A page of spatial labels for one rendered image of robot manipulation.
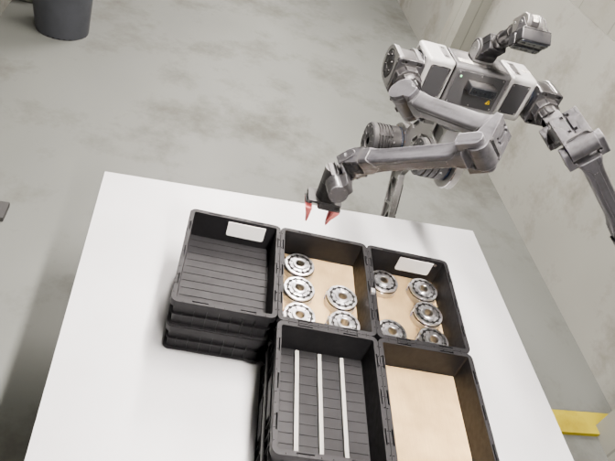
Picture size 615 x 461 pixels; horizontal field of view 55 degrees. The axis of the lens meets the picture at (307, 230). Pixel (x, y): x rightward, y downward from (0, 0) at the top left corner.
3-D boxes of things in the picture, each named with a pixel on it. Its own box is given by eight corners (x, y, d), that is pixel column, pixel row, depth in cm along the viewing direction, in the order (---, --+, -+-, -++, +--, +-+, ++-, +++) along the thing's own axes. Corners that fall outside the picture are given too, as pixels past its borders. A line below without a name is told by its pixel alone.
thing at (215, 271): (186, 234, 197) (191, 209, 189) (272, 251, 202) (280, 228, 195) (165, 326, 167) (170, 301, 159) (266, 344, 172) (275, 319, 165)
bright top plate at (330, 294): (326, 284, 191) (327, 282, 191) (355, 289, 193) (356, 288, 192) (327, 306, 184) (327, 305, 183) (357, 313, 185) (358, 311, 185)
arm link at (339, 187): (366, 166, 172) (352, 146, 167) (374, 190, 164) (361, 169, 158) (330, 186, 175) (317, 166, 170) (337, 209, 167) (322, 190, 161)
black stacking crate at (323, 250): (273, 251, 202) (281, 228, 195) (354, 268, 207) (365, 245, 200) (267, 344, 172) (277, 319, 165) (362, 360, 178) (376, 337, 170)
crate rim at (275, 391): (275, 324, 166) (276, 318, 164) (374, 341, 171) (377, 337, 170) (268, 458, 136) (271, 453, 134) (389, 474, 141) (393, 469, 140)
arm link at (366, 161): (499, 158, 147) (486, 127, 141) (493, 175, 145) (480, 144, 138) (358, 167, 175) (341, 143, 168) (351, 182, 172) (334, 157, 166)
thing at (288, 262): (285, 251, 197) (285, 251, 196) (313, 257, 199) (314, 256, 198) (284, 273, 189) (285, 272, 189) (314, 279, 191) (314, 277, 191)
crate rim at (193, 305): (189, 213, 191) (190, 208, 189) (279, 231, 196) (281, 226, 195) (168, 305, 160) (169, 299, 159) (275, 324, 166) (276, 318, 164)
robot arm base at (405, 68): (410, 95, 188) (425, 61, 181) (415, 108, 182) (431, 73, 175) (384, 90, 186) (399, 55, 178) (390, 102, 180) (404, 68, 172)
